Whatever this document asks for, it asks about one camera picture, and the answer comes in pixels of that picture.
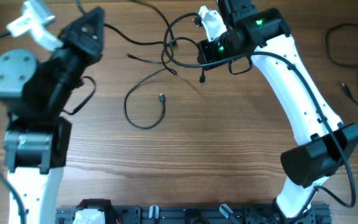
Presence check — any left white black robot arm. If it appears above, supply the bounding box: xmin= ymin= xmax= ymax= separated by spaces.
xmin=0 ymin=7 xmax=104 ymax=223

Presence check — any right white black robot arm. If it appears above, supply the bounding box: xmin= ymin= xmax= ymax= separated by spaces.
xmin=195 ymin=1 xmax=358 ymax=222

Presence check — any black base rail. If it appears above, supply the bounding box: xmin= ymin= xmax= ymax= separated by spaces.
xmin=54 ymin=198 xmax=332 ymax=224

